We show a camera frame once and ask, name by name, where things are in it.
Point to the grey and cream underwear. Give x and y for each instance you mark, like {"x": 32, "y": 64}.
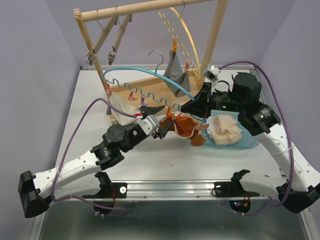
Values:
{"x": 120, "y": 104}

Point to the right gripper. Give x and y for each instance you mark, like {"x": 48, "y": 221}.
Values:
{"x": 198, "y": 107}

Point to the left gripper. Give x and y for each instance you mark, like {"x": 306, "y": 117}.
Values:
{"x": 147, "y": 110}

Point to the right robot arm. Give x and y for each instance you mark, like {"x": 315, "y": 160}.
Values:
{"x": 268, "y": 128}

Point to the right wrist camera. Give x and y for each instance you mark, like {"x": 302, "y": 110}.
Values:
{"x": 212, "y": 73}

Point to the blue plastic hanger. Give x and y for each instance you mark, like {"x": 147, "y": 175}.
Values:
{"x": 140, "y": 72}

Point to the aluminium mounting rail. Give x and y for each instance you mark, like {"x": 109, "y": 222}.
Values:
{"x": 87, "y": 187}

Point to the white underwear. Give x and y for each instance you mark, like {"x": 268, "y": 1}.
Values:
{"x": 212, "y": 125}

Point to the yellow plastic hanger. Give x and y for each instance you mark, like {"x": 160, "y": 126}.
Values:
{"x": 186, "y": 44}

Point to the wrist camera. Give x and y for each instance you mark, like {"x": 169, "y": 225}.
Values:
{"x": 149, "y": 124}
{"x": 212, "y": 73}

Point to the orange and cream underwear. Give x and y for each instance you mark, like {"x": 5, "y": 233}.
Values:
{"x": 185, "y": 127}

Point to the wooden clothes rack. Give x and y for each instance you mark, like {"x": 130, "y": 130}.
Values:
{"x": 107, "y": 13}

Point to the teal plastic bin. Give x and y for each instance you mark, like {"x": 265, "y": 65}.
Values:
{"x": 247, "y": 141}

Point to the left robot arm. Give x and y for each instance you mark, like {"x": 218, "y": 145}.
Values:
{"x": 37, "y": 190}

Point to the beige cotton underwear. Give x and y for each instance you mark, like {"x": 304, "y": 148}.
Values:
{"x": 226, "y": 128}

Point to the plain grey underwear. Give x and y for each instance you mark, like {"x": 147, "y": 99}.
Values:
{"x": 175, "y": 73}

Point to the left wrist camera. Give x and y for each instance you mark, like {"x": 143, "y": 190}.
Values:
{"x": 149, "y": 124}

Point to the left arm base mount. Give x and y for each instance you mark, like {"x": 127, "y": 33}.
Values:
{"x": 109, "y": 189}

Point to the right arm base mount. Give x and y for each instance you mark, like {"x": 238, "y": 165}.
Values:
{"x": 232, "y": 188}

